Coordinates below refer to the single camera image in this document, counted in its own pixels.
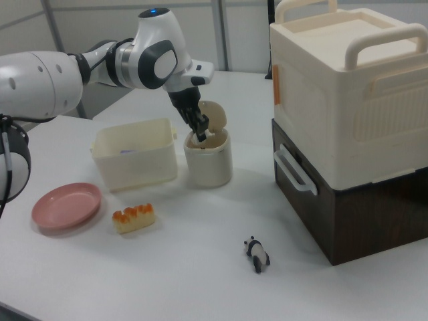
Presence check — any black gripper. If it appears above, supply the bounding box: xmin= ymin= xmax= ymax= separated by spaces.
xmin=167 ymin=86 xmax=211 ymax=142

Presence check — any black hanging cable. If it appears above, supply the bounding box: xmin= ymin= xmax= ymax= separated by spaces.
xmin=264 ymin=0 xmax=276 ymax=81

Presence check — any panda figurine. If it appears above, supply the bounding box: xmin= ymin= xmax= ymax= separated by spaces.
xmin=243 ymin=235 xmax=272 ymax=274

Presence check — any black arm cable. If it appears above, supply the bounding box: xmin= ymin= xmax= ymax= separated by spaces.
xmin=0 ymin=113 xmax=16 ymax=219

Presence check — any white microwave oven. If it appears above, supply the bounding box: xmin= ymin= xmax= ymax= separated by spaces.
xmin=271 ymin=118 xmax=428 ymax=267

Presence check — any cream plastic box with handles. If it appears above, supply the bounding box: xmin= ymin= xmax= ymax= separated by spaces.
xmin=268 ymin=0 xmax=428 ymax=185

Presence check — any cream trash can with lid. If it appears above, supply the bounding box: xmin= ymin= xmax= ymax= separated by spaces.
xmin=183 ymin=99 xmax=233 ymax=189

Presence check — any cream plastic storage bin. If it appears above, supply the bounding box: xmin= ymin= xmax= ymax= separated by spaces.
xmin=90 ymin=117 xmax=179 ymax=193

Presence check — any pink plate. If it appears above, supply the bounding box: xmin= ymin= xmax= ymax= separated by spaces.
xmin=31 ymin=182 xmax=102 ymax=230

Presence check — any white paper ball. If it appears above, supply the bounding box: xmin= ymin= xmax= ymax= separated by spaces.
xmin=191 ymin=129 xmax=215 ymax=147

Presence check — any toy bread loaf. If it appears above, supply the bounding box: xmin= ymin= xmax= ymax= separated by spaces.
xmin=111 ymin=203 xmax=156 ymax=235

